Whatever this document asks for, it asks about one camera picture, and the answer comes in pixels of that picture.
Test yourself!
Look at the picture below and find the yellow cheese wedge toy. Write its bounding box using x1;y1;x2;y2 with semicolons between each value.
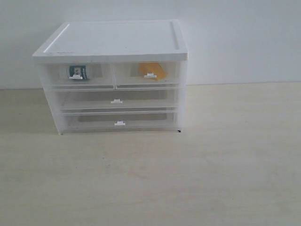
138;62;166;81

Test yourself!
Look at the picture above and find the white blue pill bottle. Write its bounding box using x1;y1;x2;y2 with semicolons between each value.
59;65;93;81

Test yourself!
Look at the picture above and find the clear middle wide drawer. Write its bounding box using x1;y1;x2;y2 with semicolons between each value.
56;89;178;111

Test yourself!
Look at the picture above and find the clear wide drawer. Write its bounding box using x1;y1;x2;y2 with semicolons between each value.
63;111;181;132
56;89;178;111

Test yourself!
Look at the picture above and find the clear bottom wide drawer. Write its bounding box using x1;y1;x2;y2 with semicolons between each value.
63;111;181;132

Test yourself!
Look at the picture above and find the white plastic drawer cabinet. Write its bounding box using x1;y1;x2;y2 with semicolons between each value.
32;20;188;134

